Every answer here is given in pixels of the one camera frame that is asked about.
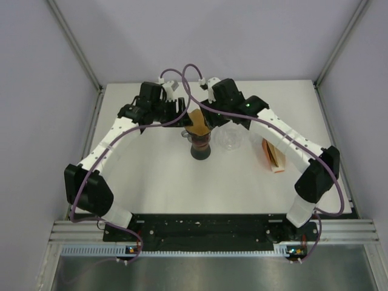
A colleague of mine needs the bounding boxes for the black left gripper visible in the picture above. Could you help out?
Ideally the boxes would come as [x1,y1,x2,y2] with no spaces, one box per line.
[151,98,192,127]

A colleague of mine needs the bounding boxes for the brown paper coffee filter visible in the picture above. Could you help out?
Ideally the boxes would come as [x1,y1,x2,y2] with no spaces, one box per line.
[185,109,210,136]

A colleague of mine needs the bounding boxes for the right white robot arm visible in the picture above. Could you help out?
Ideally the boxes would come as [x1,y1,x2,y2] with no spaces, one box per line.
[198,78,340,240]

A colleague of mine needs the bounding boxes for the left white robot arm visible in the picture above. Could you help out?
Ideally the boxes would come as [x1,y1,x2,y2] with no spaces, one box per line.
[64,79,190,241]

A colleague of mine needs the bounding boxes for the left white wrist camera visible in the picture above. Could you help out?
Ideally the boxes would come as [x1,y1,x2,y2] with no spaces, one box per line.
[158,77,179,101]

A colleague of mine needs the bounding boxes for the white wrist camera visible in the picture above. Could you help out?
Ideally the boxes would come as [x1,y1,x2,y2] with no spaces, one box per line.
[198,77,221,104]
[158,77,179,101]

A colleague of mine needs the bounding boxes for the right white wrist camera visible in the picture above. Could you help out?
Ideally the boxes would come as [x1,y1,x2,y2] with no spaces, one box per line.
[198,77,221,104]

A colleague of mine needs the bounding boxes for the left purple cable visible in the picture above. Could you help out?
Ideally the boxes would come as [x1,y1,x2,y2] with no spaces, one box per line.
[69,68,193,267]

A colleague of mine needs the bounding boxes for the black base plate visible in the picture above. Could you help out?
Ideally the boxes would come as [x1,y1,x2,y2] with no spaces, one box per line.
[103,214,319,251]

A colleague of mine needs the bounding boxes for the aluminium frame rail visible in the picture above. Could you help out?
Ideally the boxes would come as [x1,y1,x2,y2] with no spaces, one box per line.
[44,0,103,92]

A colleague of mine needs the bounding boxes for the grey cable duct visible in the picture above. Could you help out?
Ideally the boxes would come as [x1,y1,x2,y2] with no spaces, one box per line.
[61,244,307,259]

